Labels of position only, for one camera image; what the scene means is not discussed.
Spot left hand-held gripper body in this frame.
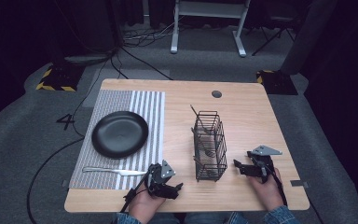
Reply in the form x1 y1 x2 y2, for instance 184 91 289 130
146 160 177 199

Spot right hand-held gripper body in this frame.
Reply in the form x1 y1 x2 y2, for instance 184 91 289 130
246 145 283 185

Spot person's left hand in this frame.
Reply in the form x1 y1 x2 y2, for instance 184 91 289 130
128 182 166 224

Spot person's right hand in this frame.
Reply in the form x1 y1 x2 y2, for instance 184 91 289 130
249 167 285 213

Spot dark metal spoon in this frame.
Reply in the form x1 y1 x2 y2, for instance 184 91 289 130
191 127 218 158

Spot person's legs in jeans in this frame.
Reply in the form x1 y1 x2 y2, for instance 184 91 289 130
145 211 265 224

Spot silver table knife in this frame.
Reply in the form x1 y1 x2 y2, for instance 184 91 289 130
81 166 148 177

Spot black round plate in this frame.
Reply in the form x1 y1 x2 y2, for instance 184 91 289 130
90 110 150 160

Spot dark metal utensil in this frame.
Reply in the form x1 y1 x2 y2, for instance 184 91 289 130
189 104 207 131

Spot black yellow striped stand base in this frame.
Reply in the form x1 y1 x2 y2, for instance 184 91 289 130
255 69 299 96
35 63 86 92

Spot grey striped placemat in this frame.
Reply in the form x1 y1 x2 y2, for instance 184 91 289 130
68 89 166 190

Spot black tripod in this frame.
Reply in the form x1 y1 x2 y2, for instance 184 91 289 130
251 15 296 58

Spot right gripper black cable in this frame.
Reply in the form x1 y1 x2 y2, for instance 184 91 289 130
265 161 289 207

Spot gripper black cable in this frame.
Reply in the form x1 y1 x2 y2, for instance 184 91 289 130
265 161 289 207
118 171 152 215

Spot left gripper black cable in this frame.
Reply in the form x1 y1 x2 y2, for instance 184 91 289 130
118 171 152 215

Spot black wire cutlery basket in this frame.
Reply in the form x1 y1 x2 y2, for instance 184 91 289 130
191 110 228 183

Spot long black floor cable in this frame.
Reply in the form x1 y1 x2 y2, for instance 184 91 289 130
26 46 122 224

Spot bundle of floor cables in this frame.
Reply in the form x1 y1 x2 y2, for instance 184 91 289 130
122 18 185 49

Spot white desk frame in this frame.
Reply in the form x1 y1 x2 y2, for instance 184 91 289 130
170 0 252 58

